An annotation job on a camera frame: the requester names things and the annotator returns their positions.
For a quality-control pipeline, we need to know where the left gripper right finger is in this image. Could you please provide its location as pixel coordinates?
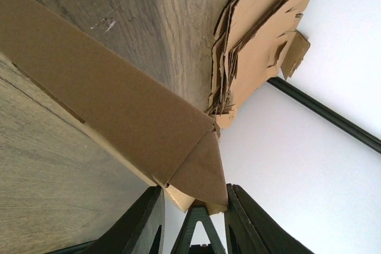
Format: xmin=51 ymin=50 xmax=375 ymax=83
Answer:
xmin=224 ymin=184 xmax=312 ymax=254

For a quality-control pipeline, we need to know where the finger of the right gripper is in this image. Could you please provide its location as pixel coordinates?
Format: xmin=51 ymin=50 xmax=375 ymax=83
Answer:
xmin=170 ymin=206 xmax=226 ymax=254

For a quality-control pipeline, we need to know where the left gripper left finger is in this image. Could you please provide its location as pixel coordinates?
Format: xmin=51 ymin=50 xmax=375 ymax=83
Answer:
xmin=53 ymin=186 xmax=165 ymax=254

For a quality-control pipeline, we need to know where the cardboard box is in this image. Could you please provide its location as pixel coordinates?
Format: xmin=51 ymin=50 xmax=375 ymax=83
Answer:
xmin=1 ymin=0 xmax=228 ymax=214

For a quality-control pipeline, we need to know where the stack of flat cardboard blanks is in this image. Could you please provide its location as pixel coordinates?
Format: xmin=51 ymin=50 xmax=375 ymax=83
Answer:
xmin=205 ymin=0 xmax=310 ymax=128

